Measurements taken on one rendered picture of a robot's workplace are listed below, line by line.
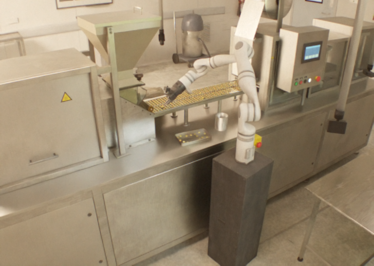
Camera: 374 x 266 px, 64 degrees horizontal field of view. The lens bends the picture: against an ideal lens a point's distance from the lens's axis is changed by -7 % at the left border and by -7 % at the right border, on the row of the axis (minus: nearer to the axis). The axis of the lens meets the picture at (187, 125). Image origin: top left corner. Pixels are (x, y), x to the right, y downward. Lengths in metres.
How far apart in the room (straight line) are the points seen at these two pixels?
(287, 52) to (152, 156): 1.09
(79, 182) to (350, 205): 1.38
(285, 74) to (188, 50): 3.83
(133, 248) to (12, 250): 0.70
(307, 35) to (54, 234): 1.88
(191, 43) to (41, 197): 4.64
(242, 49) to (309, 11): 4.61
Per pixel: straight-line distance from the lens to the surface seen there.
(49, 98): 1.57
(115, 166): 1.72
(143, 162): 1.72
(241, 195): 1.71
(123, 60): 1.71
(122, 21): 1.59
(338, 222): 2.73
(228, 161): 1.73
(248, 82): 1.67
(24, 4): 5.36
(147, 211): 1.87
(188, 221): 2.12
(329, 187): 1.86
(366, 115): 3.35
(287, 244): 2.44
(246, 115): 1.57
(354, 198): 1.84
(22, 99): 1.55
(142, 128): 1.87
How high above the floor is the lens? 1.77
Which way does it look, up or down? 28 degrees down
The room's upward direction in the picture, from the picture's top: straight up
